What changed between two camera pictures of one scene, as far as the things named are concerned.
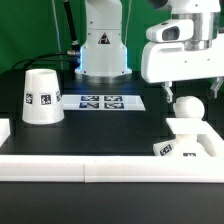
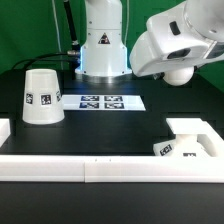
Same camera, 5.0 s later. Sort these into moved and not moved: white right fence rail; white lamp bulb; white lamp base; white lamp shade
Moved: white lamp bulb
Not moved: white lamp shade; white right fence rail; white lamp base
